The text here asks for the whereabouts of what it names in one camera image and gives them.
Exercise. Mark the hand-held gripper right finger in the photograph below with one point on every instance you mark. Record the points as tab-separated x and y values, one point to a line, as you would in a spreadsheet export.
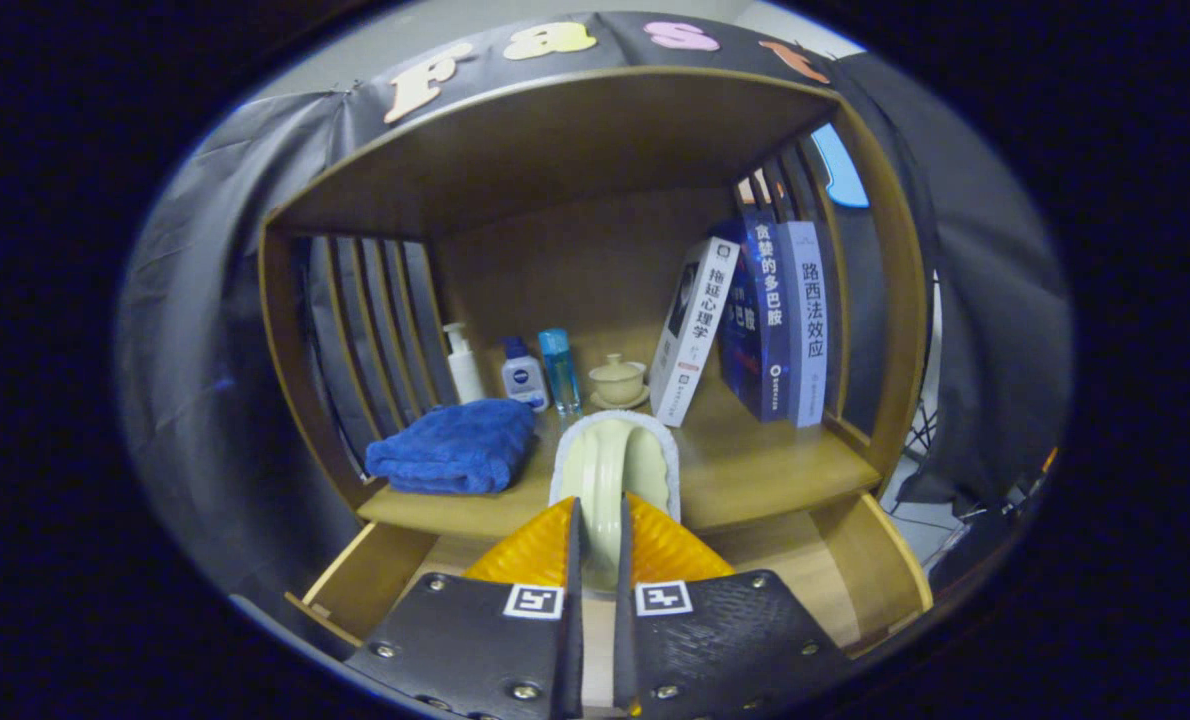
623	650

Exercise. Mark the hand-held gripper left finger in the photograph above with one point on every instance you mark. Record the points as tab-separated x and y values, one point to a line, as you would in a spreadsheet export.
575	640

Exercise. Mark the pale green slipper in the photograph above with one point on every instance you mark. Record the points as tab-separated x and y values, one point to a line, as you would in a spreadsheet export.
605	470

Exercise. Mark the wooden drawer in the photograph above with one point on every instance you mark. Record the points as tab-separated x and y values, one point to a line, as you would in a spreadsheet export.
375	580

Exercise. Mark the wooden cabinet countertop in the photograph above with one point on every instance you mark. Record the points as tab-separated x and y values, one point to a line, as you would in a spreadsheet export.
755	470

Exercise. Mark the wooden cabinet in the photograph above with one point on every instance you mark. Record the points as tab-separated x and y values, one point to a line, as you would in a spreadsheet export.
555	150

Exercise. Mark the folded blue towel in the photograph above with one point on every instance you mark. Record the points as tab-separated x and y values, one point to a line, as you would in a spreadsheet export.
455	445

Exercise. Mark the beige lidded teacup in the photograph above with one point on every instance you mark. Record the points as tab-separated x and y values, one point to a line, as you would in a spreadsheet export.
617	382

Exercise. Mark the white bottle blue cap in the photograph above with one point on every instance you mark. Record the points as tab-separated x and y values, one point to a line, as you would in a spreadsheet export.
525	380

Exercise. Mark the clear blue bottle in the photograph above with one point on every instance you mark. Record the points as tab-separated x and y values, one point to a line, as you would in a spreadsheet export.
560	370

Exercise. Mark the white pump bottle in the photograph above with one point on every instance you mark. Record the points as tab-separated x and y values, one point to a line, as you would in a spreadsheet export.
465	375

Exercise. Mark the white book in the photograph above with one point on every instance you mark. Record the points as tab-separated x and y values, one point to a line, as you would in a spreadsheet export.
695	330

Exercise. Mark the black light stand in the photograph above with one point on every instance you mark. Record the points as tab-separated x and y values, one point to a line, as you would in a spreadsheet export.
923	432

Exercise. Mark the dark blue book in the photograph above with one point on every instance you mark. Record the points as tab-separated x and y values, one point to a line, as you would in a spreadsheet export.
765	300

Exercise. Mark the light blue book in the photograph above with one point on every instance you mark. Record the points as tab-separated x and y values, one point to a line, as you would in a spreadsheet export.
807	320

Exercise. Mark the black equipment box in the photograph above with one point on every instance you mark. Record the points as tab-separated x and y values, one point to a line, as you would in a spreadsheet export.
985	540

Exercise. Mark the black backdrop cloth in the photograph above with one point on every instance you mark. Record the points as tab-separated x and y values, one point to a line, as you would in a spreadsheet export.
195	350

